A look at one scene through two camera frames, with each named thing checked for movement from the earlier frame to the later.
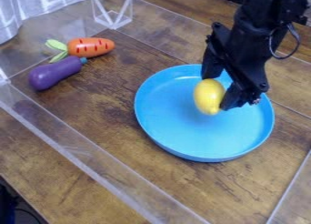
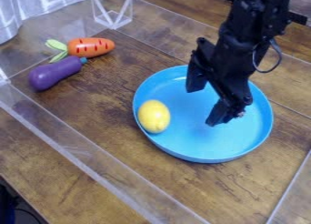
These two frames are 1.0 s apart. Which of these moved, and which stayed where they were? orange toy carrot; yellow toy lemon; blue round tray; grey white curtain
Moved: yellow toy lemon
Stayed: blue round tray; grey white curtain; orange toy carrot
